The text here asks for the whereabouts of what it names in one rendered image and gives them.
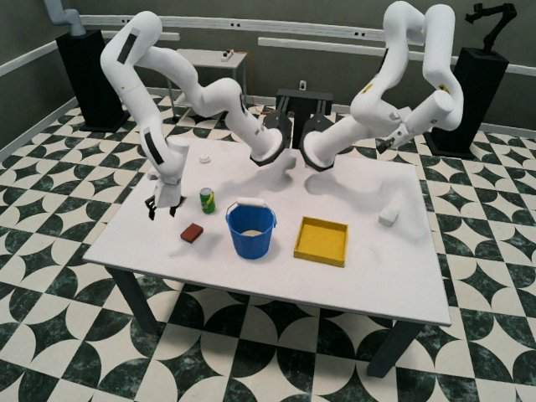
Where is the reddish-brown rectangular block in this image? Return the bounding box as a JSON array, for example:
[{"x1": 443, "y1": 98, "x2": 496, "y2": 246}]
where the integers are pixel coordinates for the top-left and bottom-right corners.
[{"x1": 180, "y1": 223, "x2": 204, "y2": 244}]

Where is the green drink can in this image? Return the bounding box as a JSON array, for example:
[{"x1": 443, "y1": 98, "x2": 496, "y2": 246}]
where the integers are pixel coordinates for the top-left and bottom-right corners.
[{"x1": 199, "y1": 187, "x2": 215, "y2": 214}]

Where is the yellow shallow tray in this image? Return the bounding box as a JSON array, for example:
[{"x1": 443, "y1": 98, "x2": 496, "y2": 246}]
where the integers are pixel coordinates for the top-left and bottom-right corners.
[{"x1": 293, "y1": 216, "x2": 348, "y2": 268}]

